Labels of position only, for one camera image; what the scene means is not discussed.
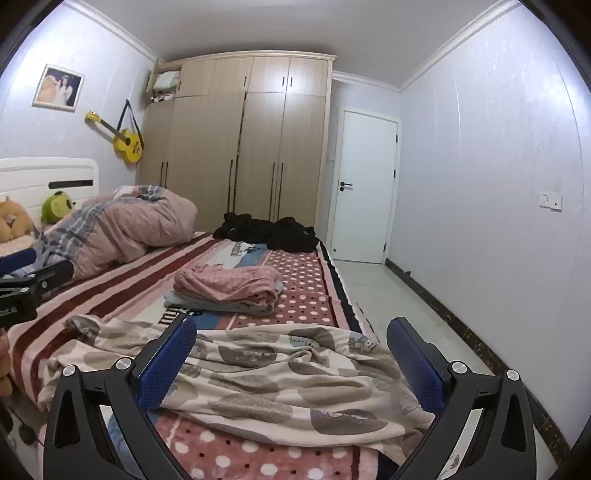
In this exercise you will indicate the bear print pants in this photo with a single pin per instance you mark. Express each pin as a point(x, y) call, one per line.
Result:
point(277, 383)

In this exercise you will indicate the folded pink striped clothes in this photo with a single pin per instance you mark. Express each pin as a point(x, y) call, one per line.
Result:
point(217, 307)

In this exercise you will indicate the stored bedding in wardrobe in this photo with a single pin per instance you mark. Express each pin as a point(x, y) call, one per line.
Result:
point(164, 85)

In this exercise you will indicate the brown plush bear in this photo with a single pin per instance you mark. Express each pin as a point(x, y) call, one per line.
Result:
point(16, 219)

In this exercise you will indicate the pink plaid quilt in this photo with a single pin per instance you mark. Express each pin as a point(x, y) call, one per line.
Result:
point(138, 226)

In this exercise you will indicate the white door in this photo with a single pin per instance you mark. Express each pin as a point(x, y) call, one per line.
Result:
point(364, 194)

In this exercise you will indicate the person's left hand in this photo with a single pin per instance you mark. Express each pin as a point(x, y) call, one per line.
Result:
point(4, 364)

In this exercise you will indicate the white wall socket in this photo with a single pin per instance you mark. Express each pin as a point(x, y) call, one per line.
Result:
point(551, 201)

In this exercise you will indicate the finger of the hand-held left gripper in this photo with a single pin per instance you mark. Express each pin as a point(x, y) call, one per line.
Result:
point(53, 274)
point(16, 261)

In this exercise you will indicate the green plush toy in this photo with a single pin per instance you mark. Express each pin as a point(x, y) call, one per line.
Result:
point(56, 208)

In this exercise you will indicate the white bed headboard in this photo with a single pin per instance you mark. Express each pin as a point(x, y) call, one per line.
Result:
point(41, 175)

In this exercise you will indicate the folded pink checked garment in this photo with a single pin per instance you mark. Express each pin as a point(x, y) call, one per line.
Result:
point(231, 281)

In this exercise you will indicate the beige wooden wardrobe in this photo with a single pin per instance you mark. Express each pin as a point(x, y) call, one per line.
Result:
point(258, 138)

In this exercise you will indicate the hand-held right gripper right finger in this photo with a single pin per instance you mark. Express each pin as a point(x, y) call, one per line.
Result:
point(415, 364)

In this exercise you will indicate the yellow guitar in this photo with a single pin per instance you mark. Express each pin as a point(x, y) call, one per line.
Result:
point(127, 144)

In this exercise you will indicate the framed wall photo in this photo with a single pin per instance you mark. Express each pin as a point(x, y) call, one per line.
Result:
point(57, 87)

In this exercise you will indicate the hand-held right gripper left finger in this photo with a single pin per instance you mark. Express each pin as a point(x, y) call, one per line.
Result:
point(168, 364)

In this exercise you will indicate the polka dot striped blanket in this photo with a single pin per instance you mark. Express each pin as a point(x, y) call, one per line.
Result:
point(300, 286)

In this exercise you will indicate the black clothes pile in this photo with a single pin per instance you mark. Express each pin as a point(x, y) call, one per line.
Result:
point(263, 230)

